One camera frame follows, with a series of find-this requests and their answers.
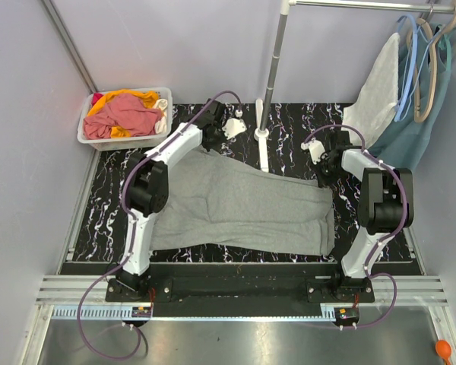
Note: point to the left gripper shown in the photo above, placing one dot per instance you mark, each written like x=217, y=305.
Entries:
x=216, y=134

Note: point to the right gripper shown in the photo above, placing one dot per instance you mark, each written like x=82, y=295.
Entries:
x=328, y=163

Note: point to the grey t shirt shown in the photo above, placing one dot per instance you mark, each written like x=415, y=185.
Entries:
x=218, y=200

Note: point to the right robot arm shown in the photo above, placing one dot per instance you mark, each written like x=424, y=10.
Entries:
x=385, y=205

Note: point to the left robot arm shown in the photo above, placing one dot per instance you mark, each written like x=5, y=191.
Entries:
x=146, y=189

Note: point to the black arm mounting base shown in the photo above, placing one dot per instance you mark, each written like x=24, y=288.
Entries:
x=241, y=291

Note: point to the white garment in basket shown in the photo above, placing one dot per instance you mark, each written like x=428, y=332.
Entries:
x=161, y=125

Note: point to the white hanging cloth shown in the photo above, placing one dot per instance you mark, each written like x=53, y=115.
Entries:
x=374, y=108

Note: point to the orange shirt in basket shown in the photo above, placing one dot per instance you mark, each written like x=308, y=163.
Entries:
x=133, y=97

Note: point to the pink shirt in basket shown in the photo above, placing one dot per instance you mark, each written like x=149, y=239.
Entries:
x=123, y=118

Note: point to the magenta garment in basket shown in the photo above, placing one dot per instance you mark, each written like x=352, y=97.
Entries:
x=95, y=98

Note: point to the blue plastic hanger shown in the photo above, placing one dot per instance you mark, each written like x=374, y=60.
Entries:
x=409, y=88

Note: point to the metal clothes rack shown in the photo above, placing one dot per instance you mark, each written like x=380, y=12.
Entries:
x=262, y=105

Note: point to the teal hanging garment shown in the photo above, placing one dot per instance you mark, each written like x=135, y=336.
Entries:
x=402, y=144

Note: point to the teal plastic hanger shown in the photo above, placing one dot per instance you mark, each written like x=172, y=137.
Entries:
x=444, y=53

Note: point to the orange ball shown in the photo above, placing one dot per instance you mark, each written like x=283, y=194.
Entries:
x=444, y=351

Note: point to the beige plastic hanger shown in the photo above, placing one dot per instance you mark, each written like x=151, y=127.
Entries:
x=421, y=115

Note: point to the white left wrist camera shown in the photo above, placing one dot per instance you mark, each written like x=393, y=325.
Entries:
x=234, y=125

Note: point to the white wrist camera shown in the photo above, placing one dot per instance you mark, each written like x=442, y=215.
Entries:
x=234, y=125
x=315, y=149

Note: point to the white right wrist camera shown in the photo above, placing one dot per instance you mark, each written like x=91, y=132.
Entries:
x=315, y=149

